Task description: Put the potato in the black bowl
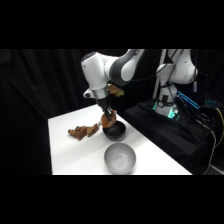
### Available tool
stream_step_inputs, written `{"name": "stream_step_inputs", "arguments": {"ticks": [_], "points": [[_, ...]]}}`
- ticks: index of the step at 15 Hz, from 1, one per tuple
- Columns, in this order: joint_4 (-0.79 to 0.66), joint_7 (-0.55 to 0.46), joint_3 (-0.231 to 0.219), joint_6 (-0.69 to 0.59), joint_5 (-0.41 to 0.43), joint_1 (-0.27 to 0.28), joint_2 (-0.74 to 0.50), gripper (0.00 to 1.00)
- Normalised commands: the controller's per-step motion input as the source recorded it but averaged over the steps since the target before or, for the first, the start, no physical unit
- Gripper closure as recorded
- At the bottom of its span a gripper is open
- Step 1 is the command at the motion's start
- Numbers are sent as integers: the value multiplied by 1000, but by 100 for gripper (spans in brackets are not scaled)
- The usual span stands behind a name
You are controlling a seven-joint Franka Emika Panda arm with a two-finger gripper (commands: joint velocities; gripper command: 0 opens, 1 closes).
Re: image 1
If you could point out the white vertical pole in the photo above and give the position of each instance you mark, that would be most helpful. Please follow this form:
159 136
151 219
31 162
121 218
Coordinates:
159 73

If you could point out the grey cylindrical hanging connector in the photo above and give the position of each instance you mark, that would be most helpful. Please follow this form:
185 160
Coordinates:
195 83

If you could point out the brown plush toy animal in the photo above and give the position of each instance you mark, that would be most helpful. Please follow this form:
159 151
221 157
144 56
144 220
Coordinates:
81 131

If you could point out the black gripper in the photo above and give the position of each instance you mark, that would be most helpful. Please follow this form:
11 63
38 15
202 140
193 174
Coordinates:
105 104

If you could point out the black curtain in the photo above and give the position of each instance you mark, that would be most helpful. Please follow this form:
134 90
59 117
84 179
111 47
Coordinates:
33 86

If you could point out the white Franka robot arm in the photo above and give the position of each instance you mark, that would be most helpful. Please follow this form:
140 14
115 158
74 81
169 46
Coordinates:
100 68

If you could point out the orange-brown plush potato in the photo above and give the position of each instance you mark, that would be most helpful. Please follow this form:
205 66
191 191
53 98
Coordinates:
108 122

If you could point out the grey bowl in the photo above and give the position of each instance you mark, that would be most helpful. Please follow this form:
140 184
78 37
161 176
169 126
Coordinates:
120 158

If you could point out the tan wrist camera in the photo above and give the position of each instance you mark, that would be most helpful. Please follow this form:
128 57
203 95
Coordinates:
115 90

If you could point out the black bowl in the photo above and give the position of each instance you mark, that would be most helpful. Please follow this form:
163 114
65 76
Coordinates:
115 132

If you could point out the black cloth-covered stand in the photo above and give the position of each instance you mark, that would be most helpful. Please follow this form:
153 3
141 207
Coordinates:
160 133

